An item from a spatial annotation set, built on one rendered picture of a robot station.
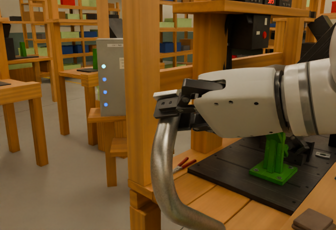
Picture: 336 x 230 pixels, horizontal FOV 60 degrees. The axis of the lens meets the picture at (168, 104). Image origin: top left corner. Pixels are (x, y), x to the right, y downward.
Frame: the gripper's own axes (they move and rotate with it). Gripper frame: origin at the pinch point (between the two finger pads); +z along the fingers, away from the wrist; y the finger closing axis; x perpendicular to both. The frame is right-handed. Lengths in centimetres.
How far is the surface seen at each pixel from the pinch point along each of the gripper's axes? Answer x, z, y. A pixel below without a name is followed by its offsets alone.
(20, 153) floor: -74, 309, -151
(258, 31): -80, 7, -59
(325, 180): -22, -12, -86
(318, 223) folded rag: -1, -12, -61
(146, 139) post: -21, 39, -43
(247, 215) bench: -2, 8, -62
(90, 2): -623, 573, -278
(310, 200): -11, -8, -74
